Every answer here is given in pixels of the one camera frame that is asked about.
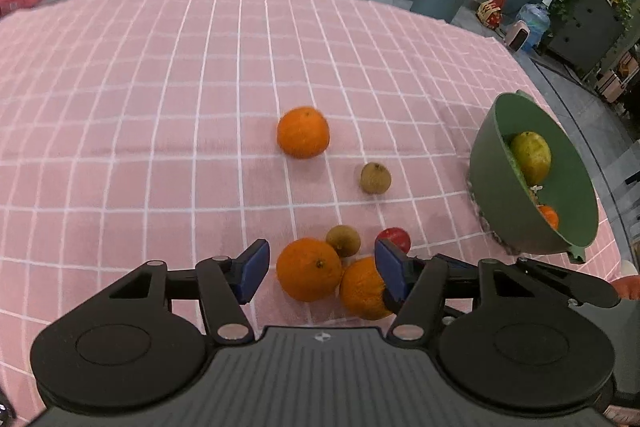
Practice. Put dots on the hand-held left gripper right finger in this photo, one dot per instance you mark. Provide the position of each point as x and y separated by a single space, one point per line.
392 269

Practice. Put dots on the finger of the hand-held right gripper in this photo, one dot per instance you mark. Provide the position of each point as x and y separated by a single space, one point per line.
575 287

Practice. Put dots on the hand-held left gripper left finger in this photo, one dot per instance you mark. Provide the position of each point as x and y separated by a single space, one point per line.
252 272

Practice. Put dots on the large orange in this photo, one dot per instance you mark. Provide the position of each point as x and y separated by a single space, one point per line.
303 132
308 269
361 289

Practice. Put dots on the green plastic bowl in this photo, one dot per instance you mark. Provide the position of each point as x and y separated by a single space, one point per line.
570 187

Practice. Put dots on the person's right hand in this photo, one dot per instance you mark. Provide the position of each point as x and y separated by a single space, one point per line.
628 289

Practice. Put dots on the red apple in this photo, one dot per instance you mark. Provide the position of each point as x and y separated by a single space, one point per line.
396 238

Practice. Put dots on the brown kiwi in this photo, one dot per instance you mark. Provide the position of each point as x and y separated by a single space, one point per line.
375 178
343 240

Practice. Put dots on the small tangerine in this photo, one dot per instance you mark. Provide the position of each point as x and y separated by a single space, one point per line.
549 216

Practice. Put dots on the pink checked tablecloth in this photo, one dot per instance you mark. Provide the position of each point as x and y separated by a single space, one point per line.
150 107

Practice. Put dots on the dark green cabinet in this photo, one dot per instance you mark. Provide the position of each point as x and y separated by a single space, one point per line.
585 32

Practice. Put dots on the small white heater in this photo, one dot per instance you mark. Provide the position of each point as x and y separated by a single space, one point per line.
517 36

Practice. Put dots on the blue water jug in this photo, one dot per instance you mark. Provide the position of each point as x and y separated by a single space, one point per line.
534 24

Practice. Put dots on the red and gold ornament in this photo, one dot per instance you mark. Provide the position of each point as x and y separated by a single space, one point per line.
492 9

